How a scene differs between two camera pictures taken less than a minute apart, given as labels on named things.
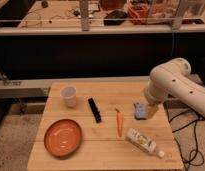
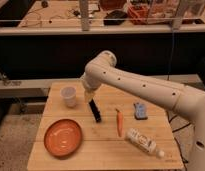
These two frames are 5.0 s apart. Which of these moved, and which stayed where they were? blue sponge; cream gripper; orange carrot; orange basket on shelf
Moved: cream gripper
Stayed: blue sponge; orange carrot; orange basket on shelf
